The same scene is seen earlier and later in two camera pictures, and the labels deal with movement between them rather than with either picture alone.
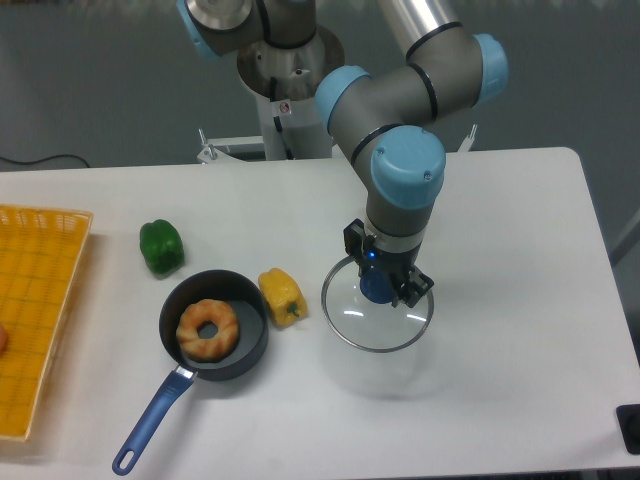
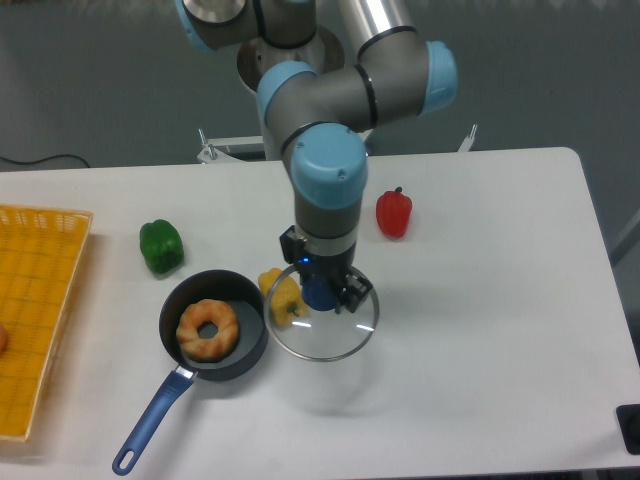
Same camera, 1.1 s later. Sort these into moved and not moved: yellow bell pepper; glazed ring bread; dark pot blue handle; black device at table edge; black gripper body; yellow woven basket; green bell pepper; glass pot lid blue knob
Moved: black gripper body; glass pot lid blue knob
Not moved: green bell pepper; glazed ring bread; yellow bell pepper; black device at table edge; dark pot blue handle; yellow woven basket
